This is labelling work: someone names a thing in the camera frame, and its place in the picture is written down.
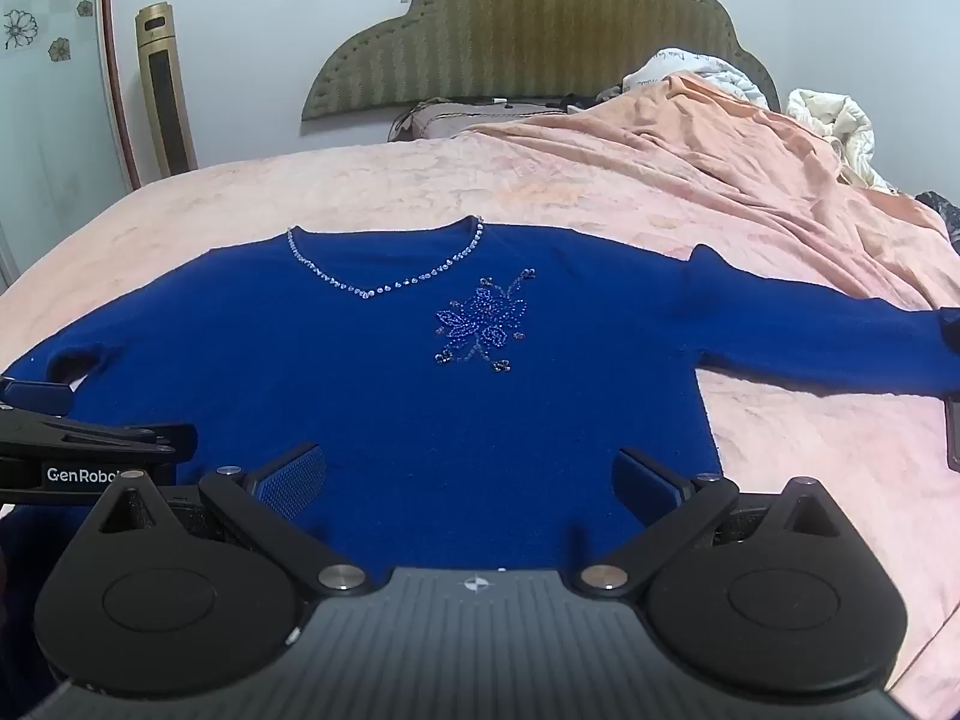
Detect gold tower fan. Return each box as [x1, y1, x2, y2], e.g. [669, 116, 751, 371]
[135, 3, 200, 173]

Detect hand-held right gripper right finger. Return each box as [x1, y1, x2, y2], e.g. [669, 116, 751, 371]
[576, 446, 850, 601]

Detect brown pillow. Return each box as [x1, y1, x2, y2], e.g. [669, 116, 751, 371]
[388, 96, 565, 142]

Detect orange blanket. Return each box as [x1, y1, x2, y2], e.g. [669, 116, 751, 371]
[454, 73, 960, 316]

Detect large outlined flower sticker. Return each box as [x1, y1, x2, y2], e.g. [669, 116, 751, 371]
[3, 9, 39, 51]

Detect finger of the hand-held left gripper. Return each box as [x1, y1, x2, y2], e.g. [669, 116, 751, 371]
[0, 377, 74, 418]
[0, 409, 197, 467]

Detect cream duvet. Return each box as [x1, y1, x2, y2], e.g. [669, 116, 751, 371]
[785, 88, 895, 193]

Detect white printed quilt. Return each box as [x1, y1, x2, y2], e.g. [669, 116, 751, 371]
[621, 49, 770, 110]

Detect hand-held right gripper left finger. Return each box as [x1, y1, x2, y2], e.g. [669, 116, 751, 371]
[96, 442, 370, 602]

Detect frosted glass door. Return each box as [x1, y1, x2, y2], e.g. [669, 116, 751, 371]
[0, 0, 127, 293]

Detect green padded headboard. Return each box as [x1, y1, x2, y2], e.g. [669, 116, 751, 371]
[301, 0, 781, 123]

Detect black clothes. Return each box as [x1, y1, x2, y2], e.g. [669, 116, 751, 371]
[550, 90, 625, 115]

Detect brown door frame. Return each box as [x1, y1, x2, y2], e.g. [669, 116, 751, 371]
[97, 0, 143, 192]

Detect blue beaded sweater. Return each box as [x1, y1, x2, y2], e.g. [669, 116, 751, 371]
[0, 215, 960, 695]

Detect dark patterned cloth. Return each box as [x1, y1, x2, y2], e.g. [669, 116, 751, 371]
[915, 191, 960, 250]

